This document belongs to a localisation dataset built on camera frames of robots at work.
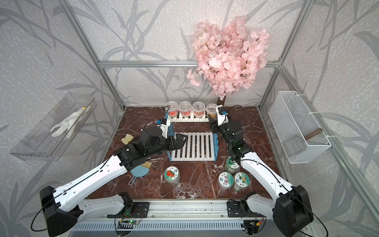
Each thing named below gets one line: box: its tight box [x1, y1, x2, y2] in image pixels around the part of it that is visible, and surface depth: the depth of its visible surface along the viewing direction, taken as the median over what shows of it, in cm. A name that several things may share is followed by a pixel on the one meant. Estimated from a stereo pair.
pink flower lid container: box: [217, 171, 235, 191], surface depth 77 cm
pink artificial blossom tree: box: [187, 15, 270, 106], surface depth 75 cm
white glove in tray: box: [49, 105, 92, 140], surface depth 68 cm
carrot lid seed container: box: [233, 171, 251, 192], surface depth 77 cm
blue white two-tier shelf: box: [165, 111, 220, 162], surface depth 93 cm
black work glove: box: [120, 133, 135, 145], surface depth 102 cm
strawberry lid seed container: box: [163, 165, 181, 185], surface depth 80 cm
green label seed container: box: [225, 156, 241, 175], surface depth 82 cm
